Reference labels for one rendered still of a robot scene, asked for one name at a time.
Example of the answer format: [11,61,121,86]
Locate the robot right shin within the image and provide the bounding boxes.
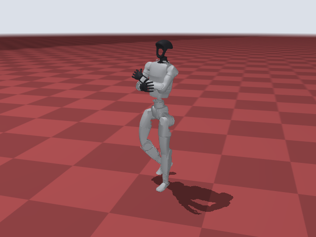
[140,145,161,164]

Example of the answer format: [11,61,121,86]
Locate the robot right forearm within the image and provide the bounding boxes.
[136,81,141,91]

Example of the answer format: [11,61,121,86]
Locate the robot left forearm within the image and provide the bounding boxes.
[140,77,164,91]

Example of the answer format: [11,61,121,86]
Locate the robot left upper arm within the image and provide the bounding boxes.
[157,65,179,94]

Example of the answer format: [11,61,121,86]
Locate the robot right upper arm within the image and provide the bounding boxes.
[143,62,152,78]

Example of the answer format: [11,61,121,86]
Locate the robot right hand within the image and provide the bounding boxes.
[140,79,154,92]

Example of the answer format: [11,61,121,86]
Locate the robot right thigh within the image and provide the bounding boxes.
[139,108,156,150]

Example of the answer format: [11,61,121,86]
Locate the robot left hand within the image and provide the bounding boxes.
[132,69,147,83]

